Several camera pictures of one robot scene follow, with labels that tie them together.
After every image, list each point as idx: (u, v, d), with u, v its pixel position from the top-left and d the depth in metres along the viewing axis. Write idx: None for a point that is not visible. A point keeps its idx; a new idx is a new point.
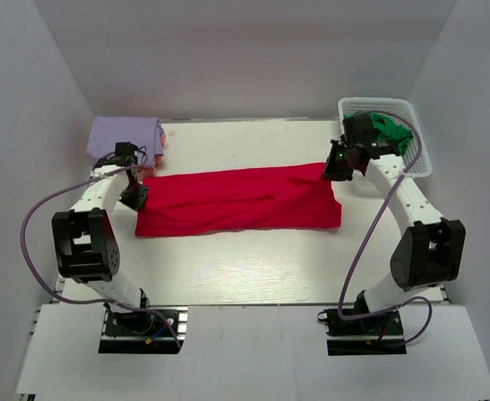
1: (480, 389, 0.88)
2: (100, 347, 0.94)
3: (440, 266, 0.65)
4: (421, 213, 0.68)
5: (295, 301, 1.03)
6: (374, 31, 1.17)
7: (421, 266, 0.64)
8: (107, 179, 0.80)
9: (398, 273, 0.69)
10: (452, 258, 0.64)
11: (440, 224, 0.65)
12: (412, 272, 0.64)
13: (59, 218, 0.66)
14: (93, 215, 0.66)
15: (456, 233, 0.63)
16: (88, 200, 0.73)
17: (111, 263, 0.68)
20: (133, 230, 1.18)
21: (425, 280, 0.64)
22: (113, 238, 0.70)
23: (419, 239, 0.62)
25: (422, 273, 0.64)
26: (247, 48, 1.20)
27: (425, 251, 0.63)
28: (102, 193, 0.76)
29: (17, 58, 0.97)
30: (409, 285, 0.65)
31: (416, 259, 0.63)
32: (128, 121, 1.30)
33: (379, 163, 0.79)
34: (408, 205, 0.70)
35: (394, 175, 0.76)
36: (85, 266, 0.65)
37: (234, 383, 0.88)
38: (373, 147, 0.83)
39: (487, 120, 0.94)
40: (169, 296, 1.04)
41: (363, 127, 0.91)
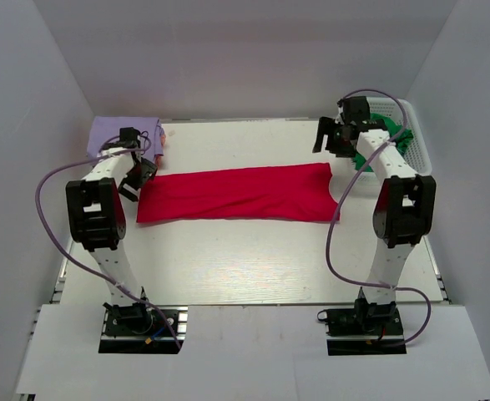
1: (480, 390, 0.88)
2: (99, 347, 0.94)
3: (413, 218, 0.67)
4: (400, 170, 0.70)
5: (294, 301, 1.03)
6: (374, 30, 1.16)
7: (397, 215, 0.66)
8: (116, 156, 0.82)
9: (377, 226, 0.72)
10: (425, 210, 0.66)
11: (414, 180, 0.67)
12: (389, 220, 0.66)
13: (71, 185, 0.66)
14: (104, 184, 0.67)
15: (427, 185, 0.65)
16: (98, 172, 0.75)
17: (119, 228, 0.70)
20: (135, 218, 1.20)
21: (401, 231, 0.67)
22: (120, 205, 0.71)
23: (396, 188, 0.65)
25: (398, 220, 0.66)
26: (247, 47, 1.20)
27: (400, 198, 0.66)
28: (110, 167, 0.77)
29: (18, 58, 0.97)
30: (387, 235, 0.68)
31: (392, 207, 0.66)
32: (128, 121, 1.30)
33: (368, 136, 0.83)
34: (388, 165, 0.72)
35: (380, 142, 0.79)
36: (96, 230, 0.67)
37: (234, 384, 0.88)
38: (365, 123, 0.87)
39: (486, 121, 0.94)
40: (170, 296, 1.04)
41: (359, 109, 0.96)
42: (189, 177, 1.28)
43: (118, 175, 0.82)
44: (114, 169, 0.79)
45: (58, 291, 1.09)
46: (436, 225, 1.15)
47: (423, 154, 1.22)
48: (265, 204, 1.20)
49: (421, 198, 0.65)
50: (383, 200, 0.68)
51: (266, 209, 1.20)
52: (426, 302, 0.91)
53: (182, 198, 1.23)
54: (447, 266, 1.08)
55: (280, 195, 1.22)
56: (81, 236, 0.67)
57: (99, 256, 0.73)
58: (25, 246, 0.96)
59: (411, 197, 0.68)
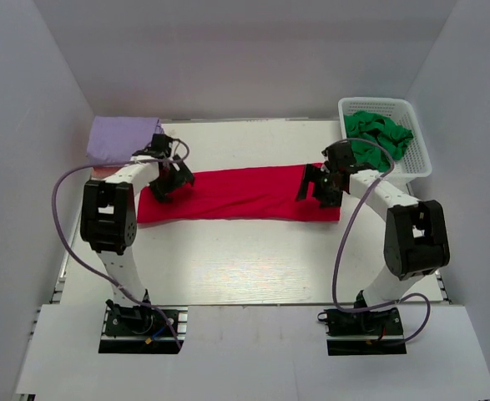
1: (480, 390, 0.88)
2: (99, 347, 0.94)
3: (428, 247, 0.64)
4: (401, 200, 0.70)
5: (295, 301, 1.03)
6: (374, 31, 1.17)
7: (410, 246, 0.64)
8: (141, 163, 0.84)
9: (391, 264, 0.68)
10: (438, 237, 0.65)
11: (419, 206, 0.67)
12: (405, 252, 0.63)
13: (89, 184, 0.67)
14: (122, 188, 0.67)
15: (433, 208, 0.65)
16: (120, 177, 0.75)
17: (128, 235, 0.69)
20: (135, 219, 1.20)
21: (417, 264, 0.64)
22: (134, 210, 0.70)
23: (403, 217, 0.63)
25: (413, 252, 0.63)
26: (247, 48, 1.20)
27: (407, 229, 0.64)
28: (132, 172, 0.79)
29: (18, 58, 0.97)
30: (404, 271, 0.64)
31: (404, 238, 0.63)
32: (128, 121, 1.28)
33: (358, 176, 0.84)
34: (386, 197, 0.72)
35: (371, 179, 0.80)
36: (104, 234, 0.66)
37: (234, 383, 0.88)
38: (351, 167, 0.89)
39: (486, 121, 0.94)
40: (170, 296, 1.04)
41: (344, 154, 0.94)
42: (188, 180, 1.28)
43: (139, 183, 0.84)
44: (138, 175, 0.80)
45: (58, 291, 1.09)
46: None
47: (423, 154, 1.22)
48: (265, 205, 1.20)
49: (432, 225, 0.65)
50: (391, 232, 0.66)
51: (266, 209, 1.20)
52: (426, 304, 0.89)
53: (184, 200, 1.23)
54: (448, 266, 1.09)
55: (280, 195, 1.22)
56: (90, 235, 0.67)
57: (105, 258, 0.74)
58: (24, 246, 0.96)
59: (418, 226, 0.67)
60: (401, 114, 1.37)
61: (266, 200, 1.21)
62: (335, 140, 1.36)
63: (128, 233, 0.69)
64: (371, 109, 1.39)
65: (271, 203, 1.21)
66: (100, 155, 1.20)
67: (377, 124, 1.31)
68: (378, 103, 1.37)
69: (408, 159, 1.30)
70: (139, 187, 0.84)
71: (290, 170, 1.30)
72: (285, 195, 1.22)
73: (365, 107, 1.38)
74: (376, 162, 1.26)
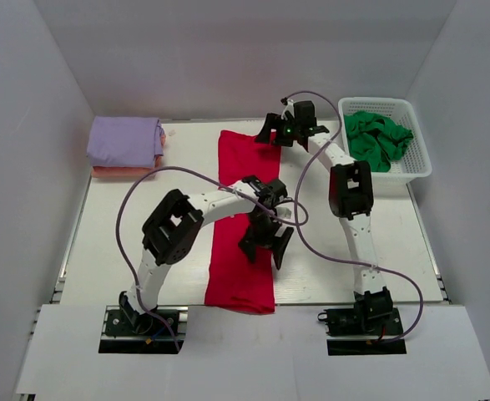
1: (480, 390, 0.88)
2: (100, 347, 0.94)
3: (358, 194, 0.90)
4: (341, 160, 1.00)
5: (295, 300, 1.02)
6: (374, 30, 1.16)
7: (345, 195, 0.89)
8: (236, 195, 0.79)
9: (335, 208, 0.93)
10: (366, 186, 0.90)
11: (355, 165, 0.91)
12: (341, 199, 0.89)
13: (174, 194, 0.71)
14: (193, 216, 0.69)
15: (362, 166, 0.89)
16: (204, 200, 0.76)
17: (173, 256, 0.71)
20: (259, 312, 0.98)
21: (351, 206, 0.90)
22: (191, 241, 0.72)
23: (339, 174, 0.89)
25: (347, 199, 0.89)
26: (247, 47, 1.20)
27: (343, 181, 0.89)
28: (218, 201, 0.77)
29: (18, 59, 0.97)
30: (340, 211, 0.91)
31: (340, 188, 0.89)
32: (128, 122, 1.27)
33: (315, 139, 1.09)
34: (333, 158, 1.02)
35: (323, 142, 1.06)
36: (157, 241, 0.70)
37: (234, 383, 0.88)
38: (312, 129, 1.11)
39: (486, 121, 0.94)
40: (165, 296, 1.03)
41: (307, 114, 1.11)
42: (241, 269, 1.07)
43: (226, 211, 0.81)
44: (221, 205, 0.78)
45: (57, 291, 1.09)
46: (436, 225, 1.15)
47: (424, 154, 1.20)
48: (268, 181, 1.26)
49: (362, 179, 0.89)
50: (333, 185, 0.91)
51: None
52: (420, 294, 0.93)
53: (264, 281, 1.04)
54: (448, 266, 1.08)
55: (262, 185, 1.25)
56: (149, 231, 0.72)
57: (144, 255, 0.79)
58: (23, 246, 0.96)
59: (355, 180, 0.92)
60: (401, 114, 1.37)
61: None
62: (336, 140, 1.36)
63: (173, 255, 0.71)
64: (371, 109, 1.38)
65: None
66: (100, 156, 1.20)
67: (377, 124, 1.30)
68: (378, 103, 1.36)
69: (408, 159, 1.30)
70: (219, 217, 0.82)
71: (234, 151, 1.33)
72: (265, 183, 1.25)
73: (366, 108, 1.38)
74: (376, 162, 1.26)
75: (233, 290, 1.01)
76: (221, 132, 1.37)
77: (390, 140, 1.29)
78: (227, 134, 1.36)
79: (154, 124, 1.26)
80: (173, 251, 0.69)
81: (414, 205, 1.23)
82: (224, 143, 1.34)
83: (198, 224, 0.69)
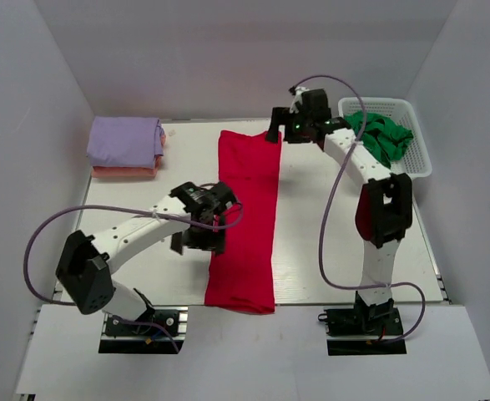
1: (480, 390, 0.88)
2: (99, 347, 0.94)
3: (396, 215, 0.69)
4: (373, 171, 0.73)
5: (295, 301, 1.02)
6: (374, 31, 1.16)
7: (381, 215, 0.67)
8: (157, 219, 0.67)
9: (364, 231, 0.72)
10: (405, 205, 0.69)
11: (390, 179, 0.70)
12: (376, 222, 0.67)
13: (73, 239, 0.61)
14: (95, 262, 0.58)
15: (401, 179, 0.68)
16: (112, 238, 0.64)
17: (92, 303, 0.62)
20: (257, 312, 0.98)
21: (387, 230, 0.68)
22: (106, 286, 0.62)
23: (373, 190, 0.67)
25: (385, 221, 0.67)
26: (247, 47, 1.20)
27: (379, 199, 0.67)
28: (131, 235, 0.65)
29: (19, 59, 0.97)
30: (376, 238, 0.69)
31: (376, 210, 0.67)
32: (128, 122, 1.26)
33: (334, 137, 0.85)
34: (362, 168, 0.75)
35: (347, 144, 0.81)
36: (71, 291, 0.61)
37: (234, 384, 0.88)
38: (327, 124, 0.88)
39: (486, 121, 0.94)
40: (165, 296, 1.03)
41: (320, 104, 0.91)
42: (241, 268, 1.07)
43: (154, 236, 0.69)
44: (139, 236, 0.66)
45: (58, 291, 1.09)
46: (436, 226, 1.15)
47: (424, 154, 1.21)
48: (269, 180, 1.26)
49: (401, 195, 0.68)
50: (365, 205, 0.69)
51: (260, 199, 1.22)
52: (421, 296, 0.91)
53: (263, 281, 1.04)
54: (448, 266, 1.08)
55: (262, 185, 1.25)
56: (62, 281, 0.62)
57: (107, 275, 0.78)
58: (24, 246, 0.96)
59: (389, 195, 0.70)
60: (401, 114, 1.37)
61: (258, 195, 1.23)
62: None
63: (90, 304, 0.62)
64: (371, 109, 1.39)
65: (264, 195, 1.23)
66: (100, 156, 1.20)
67: (377, 124, 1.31)
68: (378, 103, 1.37)
69: (408, 159, 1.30)
70: (151, 241, 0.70)
71: (233, 151, 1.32)
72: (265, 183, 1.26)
73: (366, 108, 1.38)
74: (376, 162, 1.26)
75: (234, 290, 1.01)
76: (221, 132, 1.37)
77: (391, 140, 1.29)
78: (226, 134, 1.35)
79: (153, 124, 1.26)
80: (88, 301, 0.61)
81: (413, 205, 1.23)
82: (224, 143, 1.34)
83: (102, 271, 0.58)
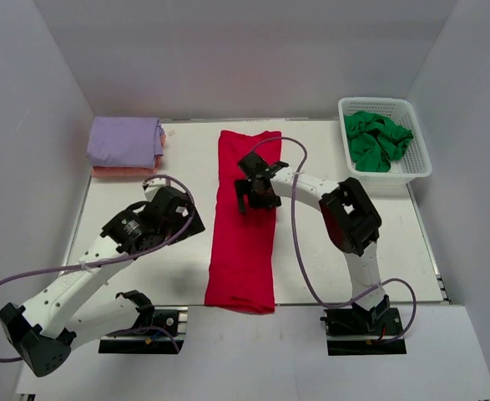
1: (480, 390, 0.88)
2: (100, 347, 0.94)
3: (362, 217, 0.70)
4: (324, 188, 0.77)
5: (295, 300, 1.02)
6: (374, 30, 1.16)
7: (350, 223, 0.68)
8: (88, 271, 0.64)
9: (342, 245, 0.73)
10: (366, 205, 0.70)
11: (341, 186, 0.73)
12: (349, 231, 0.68)
13: (4, 315, 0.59)
14: (29, 339, 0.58)
15: (352, 185, 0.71)
16: (43, 305, 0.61)
17: (47, 365, 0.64)
20: (259, 312, 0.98)
21: (362, 234, 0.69)
22: (55, 351, 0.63)
23: (330, 202, 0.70)
25: (355, 228, 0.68)
26: (246, 47, 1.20)
27: (339, 209, 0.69)
28: (62, 296, 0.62)
29: (19, 58, 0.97)
30: (355, 246, 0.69)
31: (343, 221, 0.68)
32: (127, 122, 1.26)
33: (276, 177, 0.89)
34: (312, 189, 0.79)
35: (290, 177, 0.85)
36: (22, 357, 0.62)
37: (233, 384, 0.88)
38: (268, 170, 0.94)
39: (485, 122, 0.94)
40: (165, 296, 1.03)
41: (255, 162, 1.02)
42: (240, 266, 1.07)
43: (95, 282, 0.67)
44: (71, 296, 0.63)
45: None
46: (437, 226, 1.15)
47: (424, 154, 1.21)
48: None
49: (356, 197, 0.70)
50: (330, 221, 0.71)
51: None
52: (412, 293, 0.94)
53: (263, 281, 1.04)
54: (448, 266, 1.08)
55: None
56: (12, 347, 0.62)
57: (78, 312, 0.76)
58: (24, 246, 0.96)
59: (348, 203, 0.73)
60: (401, 114, 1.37)
61: None
62: (336, 140, 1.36)
63: (46, 366, 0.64)
64: (371, 109, 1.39)
65: None
66: (100, 156, 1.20)
67: (377, 124, 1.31)
68: (378, 103, 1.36)
69: (408, 159, 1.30)
70: (91, 289, 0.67)
71: (233, 150, 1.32)
72: None
73: (365, 108, 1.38)
74: (376, 162, 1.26)
75: (233, 289, 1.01)
76: (221, 132, 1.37)
77: (391, 140, 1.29)
78: (227, 134, 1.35)
79: (153, 125, 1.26)
80: (41, 366, 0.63)
81: (414, 205, 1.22)
82: (224, 143, 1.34)
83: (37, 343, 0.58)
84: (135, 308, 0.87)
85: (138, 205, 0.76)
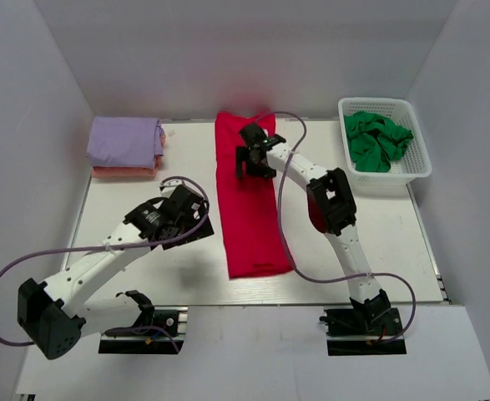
1: (480, 390, 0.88)
2: (100, 347, 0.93)
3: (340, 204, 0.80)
4: (314, 172, 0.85)
5: (295, 301, 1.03)
6: (374, 30, 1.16)
7: (328, 208, 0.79)
8: (111, 253, 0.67)
9: (320, 225, 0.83)
10: (346, 193, 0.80)
11: (328, 175, 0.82)
12: (325, 215, 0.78)
13: (27, 286, 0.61)
14: (52, 310, 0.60)
15: (337, 173, 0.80)
16: (67, 281, 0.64)
17: (58, 347, 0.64)
20: (280, 271, 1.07)
21: (337, 219, 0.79)
22: (70, 330, 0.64)
23: (316, 188, 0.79)
25: (331, 212, 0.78)
26: (246, 47, 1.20)
27: (322, 194, 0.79)
28: (85, 275, 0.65)
29: (18, 59, 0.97)
30: (330, 228, 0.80)
31: (322, 205, 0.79)
32: (127, 122, 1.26)
33: (274, 152, 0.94)
34: (303, 171, 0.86)
35: (285, 155, 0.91)
36: (34, 337, 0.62)
37: (234, 385, 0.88)
38: (265, 143, 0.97)
39: (485, 122, 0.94)
40: (167, 296, 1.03)
41: (255, 132, 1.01)
42: (255, 236, 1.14)
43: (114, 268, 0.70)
44: (94, 276, 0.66)
45: None
46: (436, 226, 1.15)
47: (424, 154, 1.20)
48: None
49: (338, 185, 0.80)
50: (312, 204, 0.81)
51: None
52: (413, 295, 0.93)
53: (278, 243, 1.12)
54: (448, 266, 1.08)
55: None
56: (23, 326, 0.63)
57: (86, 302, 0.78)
58: (24, 246, 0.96)
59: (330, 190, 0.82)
60: (401, 114, 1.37)
61: None
62: (336, 141, 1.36)
63: (57, 349, 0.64)
64: (371, 109, 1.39)
65: None
66: (100, 156, 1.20)
67: (377, 124, 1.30)
68: (378, 103, 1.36)
69: (408, 159, 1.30)
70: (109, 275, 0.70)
71: (229, 130, 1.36)
72: None
73: (365, 108, 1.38)
74: (376, 162, 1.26)
75: (254, 256, 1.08)
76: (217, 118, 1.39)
77: (391, 140, 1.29)
78: (222, 115, 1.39)
79: (153, 125, 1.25)
80: (52, 347, 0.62)
81: (414, 205, 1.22)
82: (219, 127, 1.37)
83: (59, 317, 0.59)
84: (138, 307, 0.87)
85: (157, 198, 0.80)
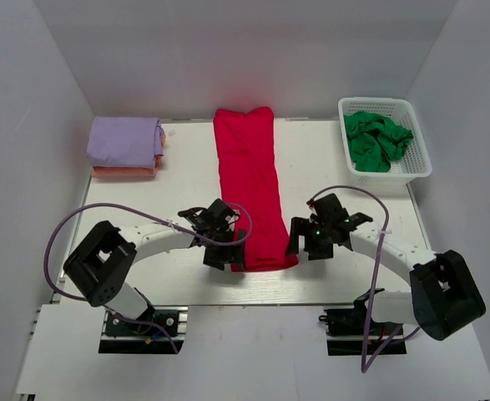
1: (481, 390, 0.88)
2: (99, 347, 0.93)
3: (460, 301, 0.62)
4: (416, 256, 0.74)
5: (295, 301, 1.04)
6: (374, 31, 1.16)
7: (446, 306, 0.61)
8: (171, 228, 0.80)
9: (427, 323, 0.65)
10: (467, 289, 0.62)
11: (439, 260, 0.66)
12: (440, 316, 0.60)
13: (101, 225, 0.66)
14: (124, 249, 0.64)
15: (452, 260, 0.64)
16: (137, 234, 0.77)
17: (101, 294, 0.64)
20: (283, 265, 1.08)
21: (457, 322, 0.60)
22: (120, 279, 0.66)
23: (424, 276, 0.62)
25: (451, 313, 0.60)
26: (247, 47, 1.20)
27: (435, 286, 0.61)
28: (152, 235, 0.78)
29: (18, 59, 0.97)
30: (444, 334, 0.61)
31: (436, 301, 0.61)
32: (128, 122, 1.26)
33: (358, 230, 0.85)
34: (401, 253, 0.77)
35: (376, 236, 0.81)
36: (81, 279, 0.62)
37: (234, 385, 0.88)
38: (347, 222, 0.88)
39: (485, 122, 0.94)
40: (166, 297, 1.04)
41: (335, 206, 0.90)
42: (259, 231, 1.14)
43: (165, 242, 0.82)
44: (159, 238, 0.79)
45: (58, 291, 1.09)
46: (437, 225, 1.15)
47: (424, 154, 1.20)
48: (265, 147, 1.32)
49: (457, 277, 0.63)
50: (421, 296, 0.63)
51: (255, 164, 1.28)
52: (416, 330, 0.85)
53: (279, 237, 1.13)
54: None
55: (255, 150, 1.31)
56: (71, 269, 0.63)
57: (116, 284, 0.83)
58: (23, 247, 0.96)
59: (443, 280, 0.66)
60: (401, 114, 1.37)
61: (252, 156, 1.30)
62: (336, 141, 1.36)
63: (99, 296, 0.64)
64: (371, 109, 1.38)
65: (259, 159, 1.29)
66: (100, 156, 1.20)
67: (377, 124, 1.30)
68: (378, 103, 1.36)
69: (408, 159, 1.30)
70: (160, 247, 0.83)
71: (228, 127, 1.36)
72: (254, 150, 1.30)
73: (365, 108, 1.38)
74: (376, 162, 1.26)
75: (256, 251, 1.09)
76: (217, 114, 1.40)
77: (391, 140, 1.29)
78: (222, 113, 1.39)
79: (154, 125, 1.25)
80: (99, 291, 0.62)
81: (414, 205, 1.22)
82: (218, 123, 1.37)
83: (130, 256, 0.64)
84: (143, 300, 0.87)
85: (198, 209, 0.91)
